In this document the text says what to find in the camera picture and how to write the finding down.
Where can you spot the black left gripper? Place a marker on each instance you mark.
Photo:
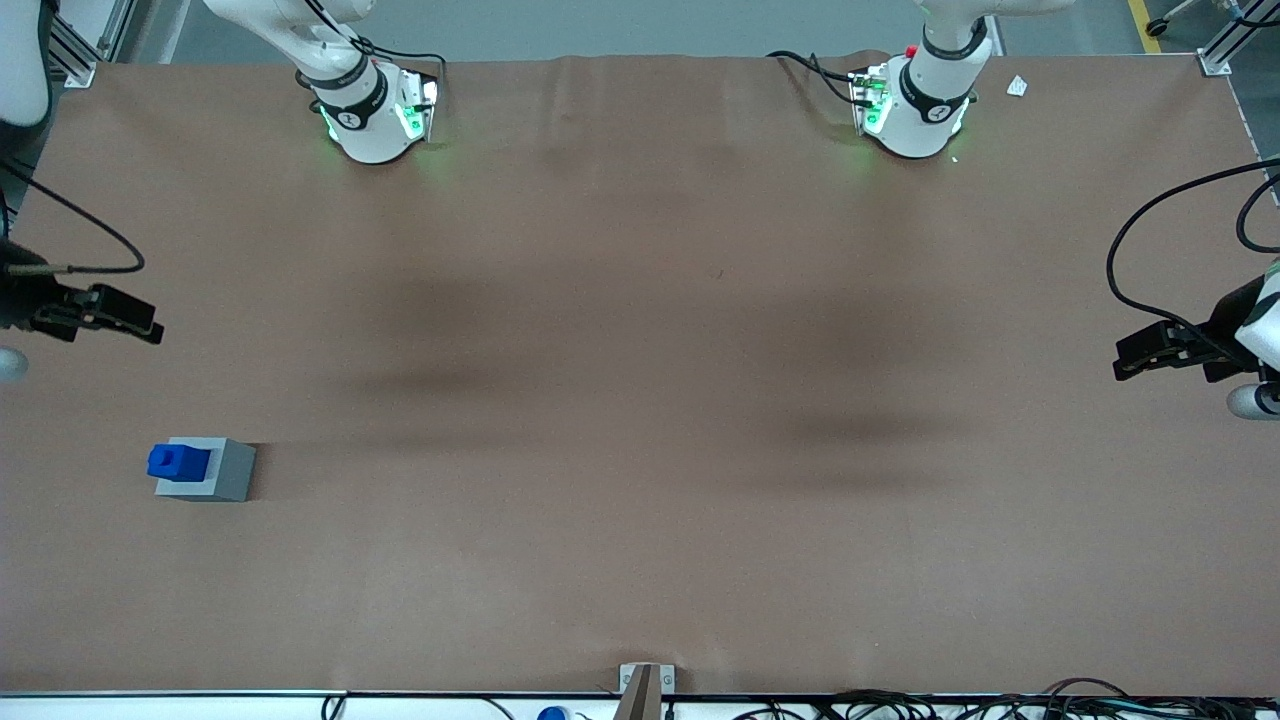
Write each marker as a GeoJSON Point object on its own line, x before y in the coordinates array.
{"type": "Point", "coordinates": [1226, 322]}

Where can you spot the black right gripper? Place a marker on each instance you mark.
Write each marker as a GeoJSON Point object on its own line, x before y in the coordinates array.
{"type": "Point", "coordinates": [22, 301]}

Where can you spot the small blue plastic block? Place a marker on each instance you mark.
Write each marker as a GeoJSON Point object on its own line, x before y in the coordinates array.
{"type": "Point", "coordinates": [175, 462]}

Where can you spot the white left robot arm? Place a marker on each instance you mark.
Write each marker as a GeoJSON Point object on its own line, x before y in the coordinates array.
{"type": "Point", "coordinates": [930, 110]}

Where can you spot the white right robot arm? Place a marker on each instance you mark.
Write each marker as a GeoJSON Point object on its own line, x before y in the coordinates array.
{"type": "Point", "coordinates": [370, 120]}

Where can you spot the gray square base with hole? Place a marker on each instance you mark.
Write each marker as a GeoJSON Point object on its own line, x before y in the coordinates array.
{"type": "Point", "coordinates": [232, 472]}

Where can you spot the small white paper scrap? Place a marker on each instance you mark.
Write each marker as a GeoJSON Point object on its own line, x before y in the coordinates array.
{"type": "Point", "coordinates": [1017, 86]}

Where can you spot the wheeled stand leg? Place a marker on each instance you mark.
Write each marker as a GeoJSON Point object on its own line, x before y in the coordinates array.
{"type": "Point", "coordinates": [1157, 27]}

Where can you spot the brown table mat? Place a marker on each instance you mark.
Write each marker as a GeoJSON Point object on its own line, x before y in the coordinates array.
{"type": "Point", "coordinates": [640, 400]}

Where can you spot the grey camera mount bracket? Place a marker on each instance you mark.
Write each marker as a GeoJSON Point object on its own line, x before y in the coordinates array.
{"type": "Point", "coordinates": [640, 700]}

